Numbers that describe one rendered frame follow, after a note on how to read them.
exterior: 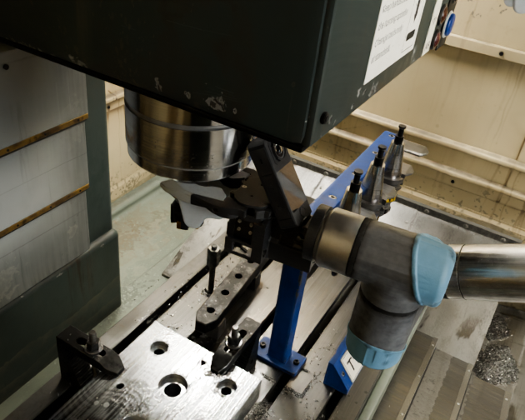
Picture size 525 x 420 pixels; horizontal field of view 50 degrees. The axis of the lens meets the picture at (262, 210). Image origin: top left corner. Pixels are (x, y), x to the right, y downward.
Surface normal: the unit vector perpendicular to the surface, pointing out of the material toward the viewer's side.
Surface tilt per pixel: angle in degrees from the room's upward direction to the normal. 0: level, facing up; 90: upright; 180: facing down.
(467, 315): 24
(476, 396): 8
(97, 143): 90
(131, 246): 0
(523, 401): 17
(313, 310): 0
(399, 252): 37
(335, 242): 62
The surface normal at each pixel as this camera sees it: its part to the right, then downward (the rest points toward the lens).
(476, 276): -0.60, 0.01
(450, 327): -0.11, -0.58
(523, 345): -0.04, -0.87
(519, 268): -0.59, -0.23
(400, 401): 0.17, -0.87
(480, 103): -0.51, 0.44
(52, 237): 0.85, 0.37
